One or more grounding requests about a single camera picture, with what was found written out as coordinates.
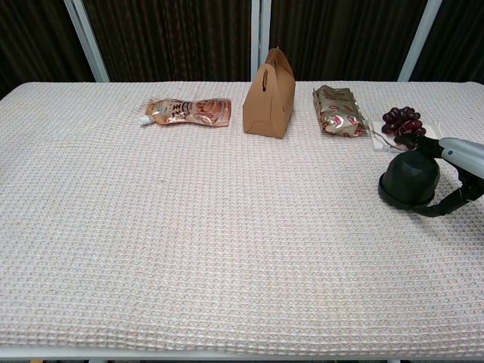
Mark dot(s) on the brown kraft paper gable box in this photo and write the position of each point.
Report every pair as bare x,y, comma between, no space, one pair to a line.
264,109

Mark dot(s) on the beige waffle-weave tablecloth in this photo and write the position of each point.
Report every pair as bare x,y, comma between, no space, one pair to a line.
227,227

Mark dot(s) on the white table frame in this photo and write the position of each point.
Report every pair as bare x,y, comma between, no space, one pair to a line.
242,357

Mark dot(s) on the right robot hand black silver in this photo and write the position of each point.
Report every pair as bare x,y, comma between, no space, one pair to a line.
461,153

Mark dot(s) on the black round dice tray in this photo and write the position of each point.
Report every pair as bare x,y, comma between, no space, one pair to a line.
391,202

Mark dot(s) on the dark brown ribbed backdrop panel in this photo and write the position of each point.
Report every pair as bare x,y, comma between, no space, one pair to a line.
461,38
340,38
30,38
170,38

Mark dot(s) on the clear white acrylic tray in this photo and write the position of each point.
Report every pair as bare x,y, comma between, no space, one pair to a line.
380,143

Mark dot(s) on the orange spouted drink pouch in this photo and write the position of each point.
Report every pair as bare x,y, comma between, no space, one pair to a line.
196,111

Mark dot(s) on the gold foil snack packet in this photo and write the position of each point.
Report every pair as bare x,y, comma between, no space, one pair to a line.
338,109

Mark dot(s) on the dark purple grape bunch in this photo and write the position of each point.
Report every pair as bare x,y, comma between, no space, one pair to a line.
397,118

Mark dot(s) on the white metal frame post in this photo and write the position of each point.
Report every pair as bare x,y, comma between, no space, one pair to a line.
87,41
261,30
421,38

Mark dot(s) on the black dice cup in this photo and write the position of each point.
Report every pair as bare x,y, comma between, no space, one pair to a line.
410,175

